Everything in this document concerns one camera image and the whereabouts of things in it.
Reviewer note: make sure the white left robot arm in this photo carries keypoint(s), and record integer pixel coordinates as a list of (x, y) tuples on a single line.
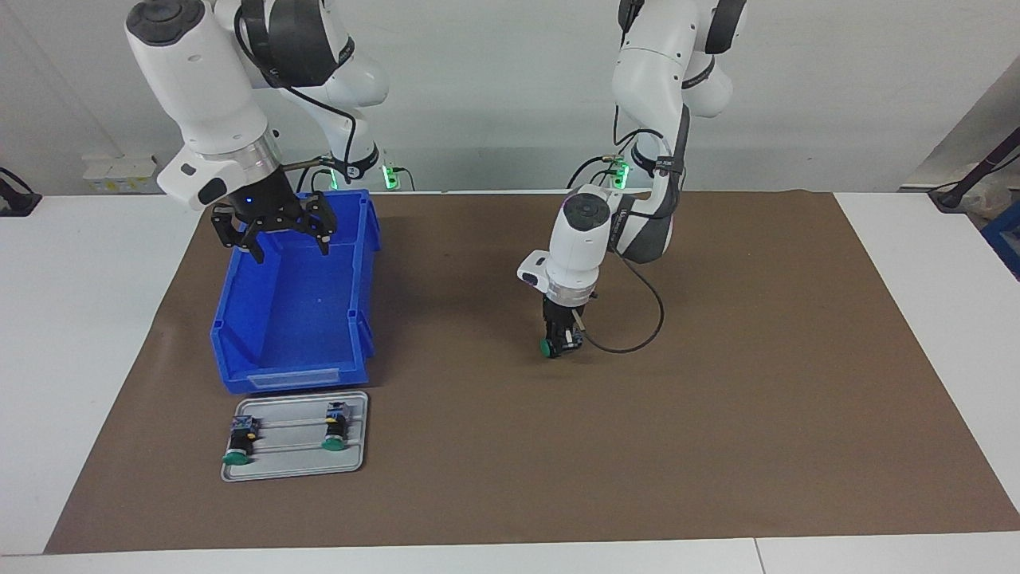
[(645, 72)]

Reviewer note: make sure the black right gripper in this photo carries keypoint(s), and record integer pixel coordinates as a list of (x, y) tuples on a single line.
[(267, 199)]

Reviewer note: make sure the green push button switch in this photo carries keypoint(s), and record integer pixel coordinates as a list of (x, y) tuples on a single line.
[(547, 348), (237, 442), (335, 430)]

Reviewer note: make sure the brown table mat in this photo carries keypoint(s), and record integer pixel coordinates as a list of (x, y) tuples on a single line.
[(717, 414)]

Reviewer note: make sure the black table clamp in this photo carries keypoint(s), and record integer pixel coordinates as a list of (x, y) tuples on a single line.
[(16, 203)]

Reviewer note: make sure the silver metal tray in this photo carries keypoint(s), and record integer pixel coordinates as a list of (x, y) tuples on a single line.
[(287, 466)]

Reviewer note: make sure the black stand pole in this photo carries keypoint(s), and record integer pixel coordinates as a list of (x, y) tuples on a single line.
[(980, 171)]

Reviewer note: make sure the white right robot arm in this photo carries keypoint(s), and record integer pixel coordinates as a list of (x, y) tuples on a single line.
[(199, 80)]

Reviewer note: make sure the white connector with light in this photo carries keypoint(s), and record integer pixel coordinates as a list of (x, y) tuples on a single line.
[(620, 174), (390, 177)]

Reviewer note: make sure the blue plastic storage bin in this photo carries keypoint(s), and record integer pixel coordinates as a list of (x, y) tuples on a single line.
[(303, 319)]

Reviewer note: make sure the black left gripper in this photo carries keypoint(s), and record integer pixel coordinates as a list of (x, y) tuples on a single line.
[(562, 309)]

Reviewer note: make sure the blue crate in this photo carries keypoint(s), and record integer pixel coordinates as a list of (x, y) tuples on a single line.
[(1006, 239)]

